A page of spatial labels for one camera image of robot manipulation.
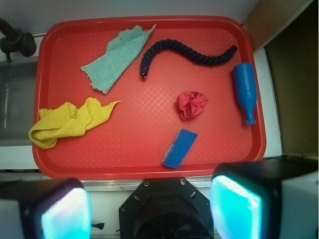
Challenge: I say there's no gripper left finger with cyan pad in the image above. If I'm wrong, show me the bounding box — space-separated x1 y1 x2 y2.
0 178 92 239

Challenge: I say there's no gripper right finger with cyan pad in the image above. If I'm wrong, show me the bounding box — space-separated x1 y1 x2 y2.
209 159 319 239

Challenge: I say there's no dark blue rope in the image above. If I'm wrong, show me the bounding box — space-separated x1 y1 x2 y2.
139 40 238 80

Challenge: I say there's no yellow cloth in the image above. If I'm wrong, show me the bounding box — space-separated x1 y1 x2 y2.
28 97 121 149

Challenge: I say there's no blue sponge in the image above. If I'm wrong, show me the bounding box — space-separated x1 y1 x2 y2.
162 129 198 169

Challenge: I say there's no blue plastic bottle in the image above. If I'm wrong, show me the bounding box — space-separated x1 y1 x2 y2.
233 63 257 125

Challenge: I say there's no grey sink basin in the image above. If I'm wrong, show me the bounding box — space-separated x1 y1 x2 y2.
0 57 38 147

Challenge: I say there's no red plastic tray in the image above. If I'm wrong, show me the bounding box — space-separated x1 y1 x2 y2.
32 16 266 180

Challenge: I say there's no teal cloth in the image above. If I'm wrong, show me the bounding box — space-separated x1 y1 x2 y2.
81 24 156 94

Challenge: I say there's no brown cardboard box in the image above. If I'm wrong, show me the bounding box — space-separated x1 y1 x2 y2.
243 0 319 158

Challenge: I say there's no dark grey faucet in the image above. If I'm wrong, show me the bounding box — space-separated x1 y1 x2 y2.
0 18 37 63

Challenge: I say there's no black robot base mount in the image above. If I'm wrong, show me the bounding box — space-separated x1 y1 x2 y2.
119 178 214 239

